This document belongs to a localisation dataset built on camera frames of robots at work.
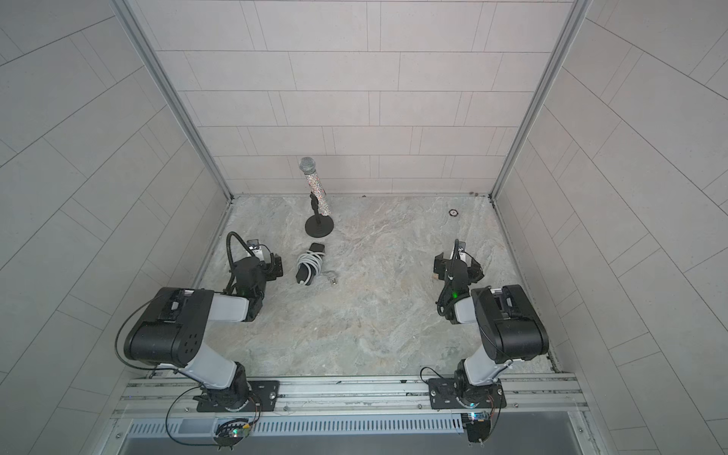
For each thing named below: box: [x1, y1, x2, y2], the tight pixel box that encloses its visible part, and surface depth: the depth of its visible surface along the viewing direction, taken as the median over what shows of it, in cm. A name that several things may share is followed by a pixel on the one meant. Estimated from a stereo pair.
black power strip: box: [295, 242, 326, 286], surface depth 90 cm
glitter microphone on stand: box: [298, 156, 335, 238], surface depth 96 cm
